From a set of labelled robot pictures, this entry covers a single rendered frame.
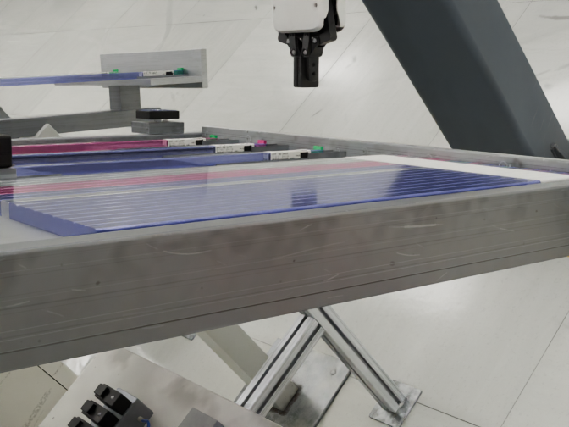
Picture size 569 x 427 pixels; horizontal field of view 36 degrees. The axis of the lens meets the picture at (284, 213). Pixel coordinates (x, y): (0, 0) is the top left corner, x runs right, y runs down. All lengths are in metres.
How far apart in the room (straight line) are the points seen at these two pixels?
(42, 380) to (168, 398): 1.04
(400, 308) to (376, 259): 1.33
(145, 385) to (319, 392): 0.76
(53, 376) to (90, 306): 1.69
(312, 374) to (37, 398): 0.65
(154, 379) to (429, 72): 0.84
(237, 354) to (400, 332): 0.35
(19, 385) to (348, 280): 1.60
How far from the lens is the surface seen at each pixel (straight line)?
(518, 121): 1.78
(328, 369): 1.91
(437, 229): 0.65
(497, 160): 0.93
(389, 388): 1.73
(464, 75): 1.70
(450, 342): 1.81
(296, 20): 1.18
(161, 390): 1.16
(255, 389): 1.53
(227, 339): 1.77
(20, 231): 0.58
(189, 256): 0.51
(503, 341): 1.76
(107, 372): 1.27
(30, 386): 2.15
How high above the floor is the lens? 1.30
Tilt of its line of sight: 33 degrees down
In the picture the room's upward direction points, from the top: 39 degrees counter-clockwise
